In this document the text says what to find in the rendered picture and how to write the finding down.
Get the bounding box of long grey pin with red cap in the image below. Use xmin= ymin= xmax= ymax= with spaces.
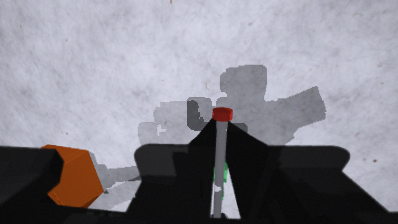
xmin=212 ymin=107 xmax=233 ymax=218

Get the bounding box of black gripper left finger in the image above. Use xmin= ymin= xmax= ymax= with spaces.
xmin=134 ymin=118 xmax=217 ymax=218

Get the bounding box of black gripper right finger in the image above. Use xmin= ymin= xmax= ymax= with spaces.
xmin=225 ymin=121 xmax=350 ymax=219

